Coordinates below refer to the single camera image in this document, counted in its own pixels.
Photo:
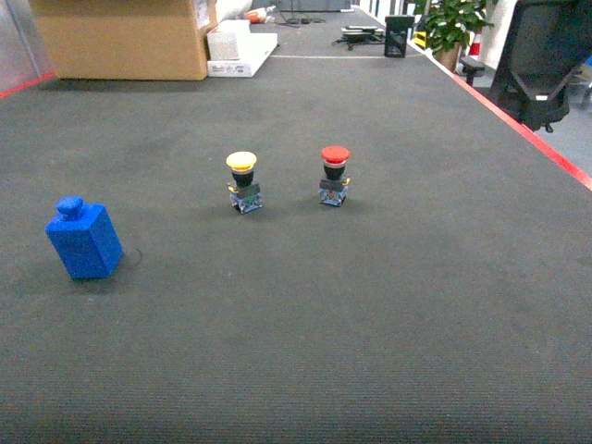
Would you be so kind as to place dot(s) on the black office chair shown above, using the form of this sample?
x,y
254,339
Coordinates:
x,y
547,42

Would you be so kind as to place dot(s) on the black box on table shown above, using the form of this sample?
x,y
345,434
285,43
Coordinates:
x,y
397,27

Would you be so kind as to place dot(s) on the potted green plant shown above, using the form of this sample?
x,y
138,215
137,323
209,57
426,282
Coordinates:
x,y
446,27

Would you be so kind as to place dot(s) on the black folded stand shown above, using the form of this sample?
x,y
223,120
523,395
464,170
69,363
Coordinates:
x,y
352,36

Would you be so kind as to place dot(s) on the white flat box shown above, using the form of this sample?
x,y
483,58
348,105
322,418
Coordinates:
x,y
260,46

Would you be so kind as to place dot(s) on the yellow mushroom push button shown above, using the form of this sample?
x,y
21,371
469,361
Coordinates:
x,y
245,194

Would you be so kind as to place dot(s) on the red mushroom push button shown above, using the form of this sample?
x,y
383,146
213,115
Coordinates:
x,y
334,185

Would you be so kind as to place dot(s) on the blue block part with knob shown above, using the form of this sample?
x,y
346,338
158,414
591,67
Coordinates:
x,y
84,238

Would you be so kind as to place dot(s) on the small white box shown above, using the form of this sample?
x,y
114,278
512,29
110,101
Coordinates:
x,y
229,40

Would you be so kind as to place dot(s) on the large cardboard box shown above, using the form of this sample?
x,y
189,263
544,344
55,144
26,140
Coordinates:
x,y
126,40

